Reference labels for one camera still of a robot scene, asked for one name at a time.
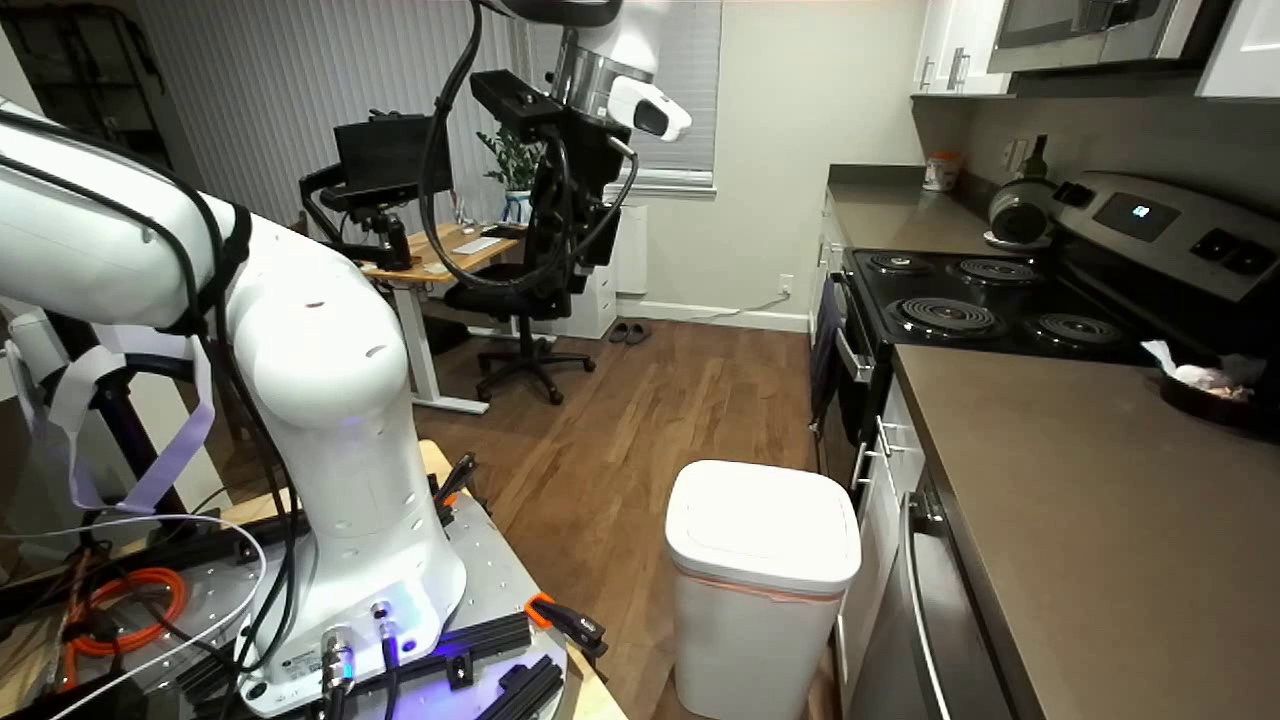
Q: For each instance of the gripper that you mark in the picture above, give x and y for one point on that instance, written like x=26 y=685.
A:
x=585 y=160

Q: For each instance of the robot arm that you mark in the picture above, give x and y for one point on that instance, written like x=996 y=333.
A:
x=320 y=380

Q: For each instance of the monitor on arm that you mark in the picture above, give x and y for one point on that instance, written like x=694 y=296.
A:
x=390 y=150

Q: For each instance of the white bin lid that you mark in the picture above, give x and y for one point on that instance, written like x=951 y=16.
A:
x=760 y=525

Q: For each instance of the white trash bin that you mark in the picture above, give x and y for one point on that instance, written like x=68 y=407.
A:
x=755 y=620

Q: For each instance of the white drawer cabinet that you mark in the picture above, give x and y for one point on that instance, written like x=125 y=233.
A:
x=630 y=250

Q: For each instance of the potted green plant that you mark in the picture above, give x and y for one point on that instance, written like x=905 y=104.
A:
x=512 y=165

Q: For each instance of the white keyboard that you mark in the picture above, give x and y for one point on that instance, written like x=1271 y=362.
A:
x=476 y=245

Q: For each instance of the pair of slippers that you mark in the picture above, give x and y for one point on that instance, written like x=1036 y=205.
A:
x=628 y=333

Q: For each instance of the black office chair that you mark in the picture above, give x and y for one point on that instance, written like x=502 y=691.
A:
x=520 y=350

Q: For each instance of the wooden standing desk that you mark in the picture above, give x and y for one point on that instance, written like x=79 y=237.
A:
x=425 y=300

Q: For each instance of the window with blinds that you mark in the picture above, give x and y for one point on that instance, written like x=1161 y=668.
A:
x=680 y=100

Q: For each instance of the orange black clamp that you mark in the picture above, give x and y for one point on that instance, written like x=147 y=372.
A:
x=570 y=620
x=452 y=485

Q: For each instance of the oven door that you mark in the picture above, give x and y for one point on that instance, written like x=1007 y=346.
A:
x=848 y=400

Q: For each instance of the white vertical blinds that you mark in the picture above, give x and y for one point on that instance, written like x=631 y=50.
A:
x=280 y=90

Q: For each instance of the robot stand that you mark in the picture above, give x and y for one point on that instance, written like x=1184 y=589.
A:
x=500 y=590

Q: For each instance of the small canister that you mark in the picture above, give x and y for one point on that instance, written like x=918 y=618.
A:
x=941 y=172

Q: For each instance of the large coil stove burner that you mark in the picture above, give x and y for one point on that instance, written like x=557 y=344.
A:
x=944 y=317

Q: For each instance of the white drawer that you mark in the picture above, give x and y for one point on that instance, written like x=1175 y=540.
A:
x=900 y=440

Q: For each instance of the black electric stove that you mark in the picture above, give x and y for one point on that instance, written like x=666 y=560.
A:
x=1010 y=300

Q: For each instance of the silver kettle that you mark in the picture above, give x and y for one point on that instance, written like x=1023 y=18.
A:
x=1018 y=212

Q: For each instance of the dark glass bottle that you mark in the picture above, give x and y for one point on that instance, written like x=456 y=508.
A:
x=1039 y=158

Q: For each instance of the steel dishwasher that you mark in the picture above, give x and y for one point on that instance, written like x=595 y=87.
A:
x=920 y=620

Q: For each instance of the steel microwave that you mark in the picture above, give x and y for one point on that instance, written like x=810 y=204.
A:
x=1090 y=30

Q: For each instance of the black bowl with wrappers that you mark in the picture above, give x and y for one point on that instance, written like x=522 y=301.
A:
x=1215 y=390

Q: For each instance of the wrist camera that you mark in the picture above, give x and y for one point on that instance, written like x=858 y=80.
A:
x=510 y=100

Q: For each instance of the camera on mount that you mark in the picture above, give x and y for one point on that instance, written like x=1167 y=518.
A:
x=385 y=240

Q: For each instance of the white wall outlet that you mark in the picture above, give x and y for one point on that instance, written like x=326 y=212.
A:
x=786 y=284

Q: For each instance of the white wall cabinet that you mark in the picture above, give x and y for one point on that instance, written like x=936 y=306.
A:
x=1242 y=45
x=955 y=45

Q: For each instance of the wall socket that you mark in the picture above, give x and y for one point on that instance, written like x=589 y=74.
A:
x=1015 y=154

